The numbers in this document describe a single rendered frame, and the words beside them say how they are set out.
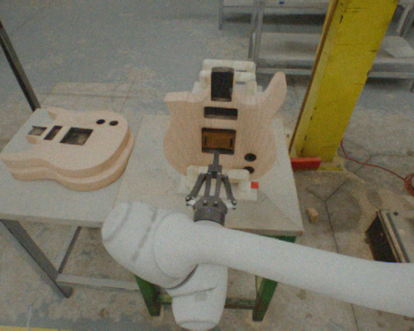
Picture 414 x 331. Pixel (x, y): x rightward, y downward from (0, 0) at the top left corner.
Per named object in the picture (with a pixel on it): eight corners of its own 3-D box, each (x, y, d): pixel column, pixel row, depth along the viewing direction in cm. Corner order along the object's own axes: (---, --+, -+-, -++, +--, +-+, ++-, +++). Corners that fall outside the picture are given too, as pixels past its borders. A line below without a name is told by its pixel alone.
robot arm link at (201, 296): (239, 258, 66) (203, 227, 59) (236, 335, 55) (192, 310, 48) (199, 267, 71) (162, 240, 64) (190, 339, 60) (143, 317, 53)
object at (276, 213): (260, 217, 189) (282, 118, 135) (268, 314, 149) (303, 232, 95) (161, 213, 192) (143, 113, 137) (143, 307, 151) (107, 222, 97)
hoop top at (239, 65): (255, 68, 115) (256, 60, 113) (255, 72, 113) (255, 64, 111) (203, 65, 117) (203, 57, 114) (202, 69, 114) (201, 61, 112)
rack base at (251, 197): (256, 169, 113) (257, 168, 112) (257, 202, 102) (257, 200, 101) (183, 165, 115) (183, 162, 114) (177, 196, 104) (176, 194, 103)
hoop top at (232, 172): (249, 174, 99) (250, 167, 97) (248, 181, 97) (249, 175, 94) (188, 169, 101) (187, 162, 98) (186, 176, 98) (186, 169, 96)
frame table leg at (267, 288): (261, 312, 166) (296, 219, 101) (262, 323, 163) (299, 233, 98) (251, 311, 167) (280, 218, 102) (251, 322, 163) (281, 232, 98)
